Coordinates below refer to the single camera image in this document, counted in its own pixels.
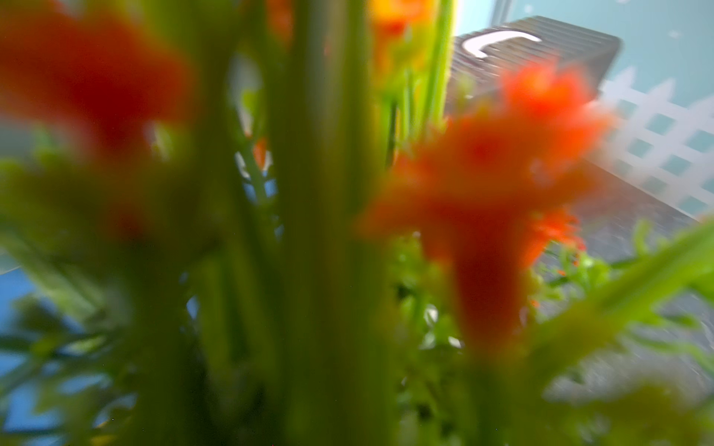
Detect red flower pot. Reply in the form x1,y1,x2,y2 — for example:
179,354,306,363
1,1,713,445

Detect yellow rack with coloured shelves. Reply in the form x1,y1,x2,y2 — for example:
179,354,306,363
1,160,270,445

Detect brown lidded storage box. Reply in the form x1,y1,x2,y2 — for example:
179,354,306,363
444,16,622,114

